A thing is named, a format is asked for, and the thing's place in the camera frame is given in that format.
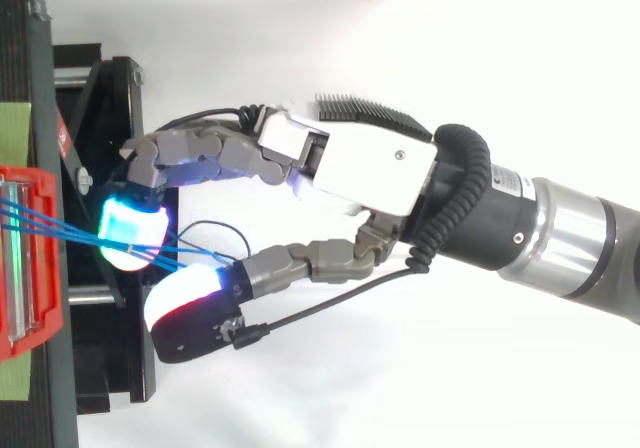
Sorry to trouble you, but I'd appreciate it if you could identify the red bin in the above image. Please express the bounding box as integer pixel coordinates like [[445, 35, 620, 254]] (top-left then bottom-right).
[[0, 164, 65, 365]]

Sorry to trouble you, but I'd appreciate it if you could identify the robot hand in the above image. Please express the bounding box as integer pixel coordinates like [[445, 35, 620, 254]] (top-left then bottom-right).
[[99, 93, 439, 365]]

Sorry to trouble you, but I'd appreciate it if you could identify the black coiled cable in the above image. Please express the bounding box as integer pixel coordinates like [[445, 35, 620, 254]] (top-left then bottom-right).
[[407, 123, 492, 274]]

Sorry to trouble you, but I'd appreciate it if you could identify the blue cable bundle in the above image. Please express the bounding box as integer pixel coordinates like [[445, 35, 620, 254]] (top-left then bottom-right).
[[0, 198, 239, 272]]

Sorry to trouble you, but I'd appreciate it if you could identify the black stand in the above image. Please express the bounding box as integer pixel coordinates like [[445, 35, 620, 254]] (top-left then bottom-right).
[[0, 0, 180, 448]]

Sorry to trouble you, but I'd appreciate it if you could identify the thin black cable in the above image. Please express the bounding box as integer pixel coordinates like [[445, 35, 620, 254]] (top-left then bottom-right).
[[232, 265, 420, 351], [155, 103, 266, 134]]

